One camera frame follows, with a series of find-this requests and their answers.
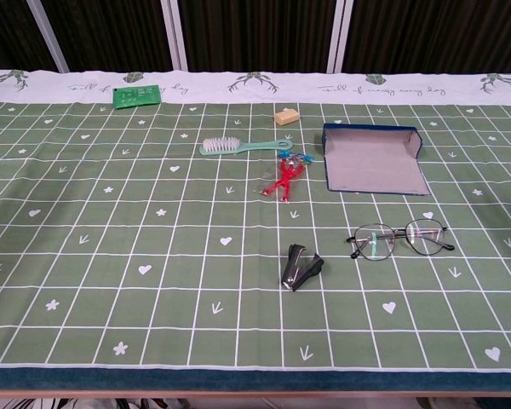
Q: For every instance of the black wire-frame eyeglasses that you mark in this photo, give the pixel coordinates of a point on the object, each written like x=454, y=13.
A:
x=374, y=247

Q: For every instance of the blue glasses case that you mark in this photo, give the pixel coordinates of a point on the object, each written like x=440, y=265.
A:
x=370, y=166

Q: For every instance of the red toy figure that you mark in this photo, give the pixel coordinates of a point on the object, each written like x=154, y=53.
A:
x=286, y=179

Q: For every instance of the green checked tablecloth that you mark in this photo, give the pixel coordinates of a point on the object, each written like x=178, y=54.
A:
x=110, y=255

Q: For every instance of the mint green brush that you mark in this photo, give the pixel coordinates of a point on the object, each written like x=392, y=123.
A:
x=221, y=146

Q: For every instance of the black staple remover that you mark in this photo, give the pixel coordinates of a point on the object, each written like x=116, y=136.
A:
x=298, y=268

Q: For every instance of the blue binder clips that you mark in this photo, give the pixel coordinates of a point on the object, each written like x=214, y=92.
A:
x=286, y=153

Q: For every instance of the green circuit board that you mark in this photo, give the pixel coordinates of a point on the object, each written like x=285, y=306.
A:
x=136, y=97

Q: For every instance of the white metal frame post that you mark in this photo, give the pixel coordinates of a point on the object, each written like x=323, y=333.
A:
x=338, y=38
x=47, y=34
x=173, y=34

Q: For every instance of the beige rectangular block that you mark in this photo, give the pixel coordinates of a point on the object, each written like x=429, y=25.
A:
x=286, y=117

